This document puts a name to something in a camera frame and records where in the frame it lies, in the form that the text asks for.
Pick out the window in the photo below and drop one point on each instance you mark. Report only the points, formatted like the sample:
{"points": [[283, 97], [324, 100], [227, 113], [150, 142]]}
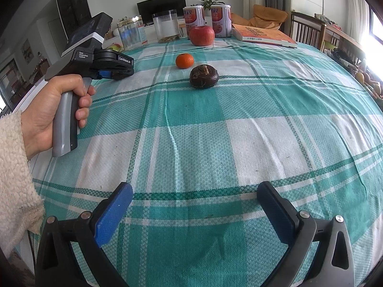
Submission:
{"points": [[374, 36]]}

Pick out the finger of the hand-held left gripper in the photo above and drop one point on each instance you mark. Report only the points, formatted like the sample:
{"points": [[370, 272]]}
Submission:
{"points": [[104, 74]]}

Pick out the glass jar with gold lid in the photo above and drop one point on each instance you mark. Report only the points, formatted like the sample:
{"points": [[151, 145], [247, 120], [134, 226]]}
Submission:
{"points": [[131, 34]]}

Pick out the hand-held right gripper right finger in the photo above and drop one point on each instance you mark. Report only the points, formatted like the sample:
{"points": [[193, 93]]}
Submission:
{"points": [[276, 212]]}

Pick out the framed wall picture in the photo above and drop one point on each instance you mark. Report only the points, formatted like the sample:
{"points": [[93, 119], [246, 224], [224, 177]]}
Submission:
{"points": [[27, 50]]}

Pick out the glass jar black lid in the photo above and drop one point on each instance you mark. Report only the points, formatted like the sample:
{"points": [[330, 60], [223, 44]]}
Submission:
{"points": [[166, 27]]}

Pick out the teal checked tablecloth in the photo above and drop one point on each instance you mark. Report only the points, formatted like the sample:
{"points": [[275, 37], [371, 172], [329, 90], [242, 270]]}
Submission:
{"points": [[209, 143]]}

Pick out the person's left hand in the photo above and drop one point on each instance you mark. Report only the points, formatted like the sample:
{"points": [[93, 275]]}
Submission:
{"points": [[42, 113]]}

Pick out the large leafy potted plant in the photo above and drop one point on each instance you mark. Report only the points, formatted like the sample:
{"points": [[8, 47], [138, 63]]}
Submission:
{"points": [[209, 3]]}

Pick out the black television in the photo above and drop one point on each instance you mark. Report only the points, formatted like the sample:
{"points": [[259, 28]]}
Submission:
{"points": [[161, 7]]}

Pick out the orange tangerine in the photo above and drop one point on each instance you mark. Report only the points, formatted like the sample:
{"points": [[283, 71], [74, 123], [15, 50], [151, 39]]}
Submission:
{"points": [[184, 61]]}

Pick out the red-label can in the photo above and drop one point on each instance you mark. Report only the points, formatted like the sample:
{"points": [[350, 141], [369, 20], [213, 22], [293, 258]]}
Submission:
{"points": [[193, 16], [221, 21]]}

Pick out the orange book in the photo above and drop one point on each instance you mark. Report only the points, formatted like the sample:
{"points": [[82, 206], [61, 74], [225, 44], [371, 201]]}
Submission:
{"points": [[263, 36]]}

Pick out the wooden slatted chair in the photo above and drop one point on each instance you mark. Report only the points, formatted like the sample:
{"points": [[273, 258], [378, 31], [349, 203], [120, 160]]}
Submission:
{"points": [[305, 30]]}

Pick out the dark brown water chestnut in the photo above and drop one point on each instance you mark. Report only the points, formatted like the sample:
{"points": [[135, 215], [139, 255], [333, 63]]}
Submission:
{"points": [[204, 77]]}

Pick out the red apple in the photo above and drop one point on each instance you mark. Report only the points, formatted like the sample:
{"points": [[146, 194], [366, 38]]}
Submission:
{"points": [[202, 36]]}

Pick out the orange lounge chair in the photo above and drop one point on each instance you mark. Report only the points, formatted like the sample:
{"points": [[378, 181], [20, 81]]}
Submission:
{"points": [[266, 16]]}

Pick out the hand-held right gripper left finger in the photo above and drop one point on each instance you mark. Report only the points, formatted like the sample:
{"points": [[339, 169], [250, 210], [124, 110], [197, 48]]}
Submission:
{"points": [[113, 212]]}

